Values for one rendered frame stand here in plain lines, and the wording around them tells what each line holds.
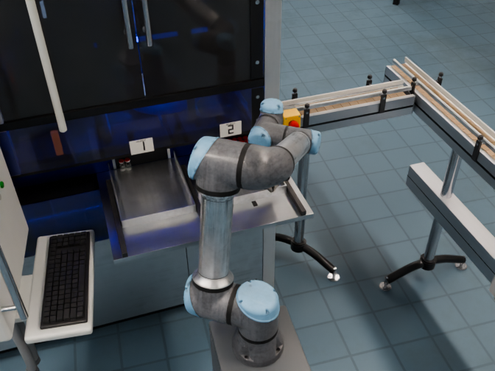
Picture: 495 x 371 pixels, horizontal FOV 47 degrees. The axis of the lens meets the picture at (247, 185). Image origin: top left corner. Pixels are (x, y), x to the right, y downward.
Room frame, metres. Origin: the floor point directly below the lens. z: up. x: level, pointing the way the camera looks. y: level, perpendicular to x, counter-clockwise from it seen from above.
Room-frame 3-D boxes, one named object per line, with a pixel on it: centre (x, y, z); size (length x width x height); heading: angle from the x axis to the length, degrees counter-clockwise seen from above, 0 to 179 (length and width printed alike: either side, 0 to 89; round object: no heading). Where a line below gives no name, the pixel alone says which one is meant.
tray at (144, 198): (1.63, 0.36, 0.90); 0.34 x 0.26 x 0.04; 18
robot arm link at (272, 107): (1.60, -0.08, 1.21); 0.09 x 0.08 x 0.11; 161
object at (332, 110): (2.15, -0.40, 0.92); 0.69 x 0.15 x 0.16; 108
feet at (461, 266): (1.97, -0.89, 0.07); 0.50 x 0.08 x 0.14; 108
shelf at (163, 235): (1.62, 0.17, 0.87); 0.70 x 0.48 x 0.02; 108
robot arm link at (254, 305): (1.02, -0.02, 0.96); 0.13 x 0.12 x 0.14; 71
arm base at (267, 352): (1.02, -0.02, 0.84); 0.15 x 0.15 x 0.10
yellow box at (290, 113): (1.93, -0.17, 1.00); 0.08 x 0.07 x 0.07; 18
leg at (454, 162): (1.97, -0.89, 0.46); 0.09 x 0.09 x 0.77; 18
